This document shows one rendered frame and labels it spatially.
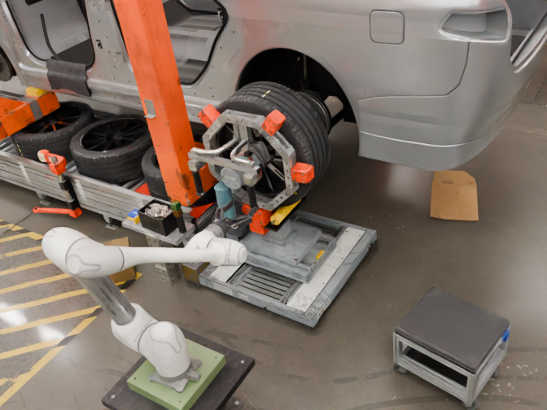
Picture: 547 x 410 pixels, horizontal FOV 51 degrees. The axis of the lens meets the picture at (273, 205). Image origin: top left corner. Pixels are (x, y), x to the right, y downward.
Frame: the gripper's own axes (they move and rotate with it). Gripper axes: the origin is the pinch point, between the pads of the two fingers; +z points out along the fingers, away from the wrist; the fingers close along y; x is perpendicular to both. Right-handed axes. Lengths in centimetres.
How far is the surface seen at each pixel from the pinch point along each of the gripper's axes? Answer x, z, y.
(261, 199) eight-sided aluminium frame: -22.3, 34.2, -15.3
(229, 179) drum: 2.6, 14.1, -17.5
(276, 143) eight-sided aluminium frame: 19.9, 28.4, 3.4
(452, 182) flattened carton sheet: -79, 173, 48
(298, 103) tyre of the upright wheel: 30, 52, 3
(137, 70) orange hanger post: 52, 19, -70
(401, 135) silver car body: 11, 71, 50
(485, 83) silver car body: 41, 80, 86
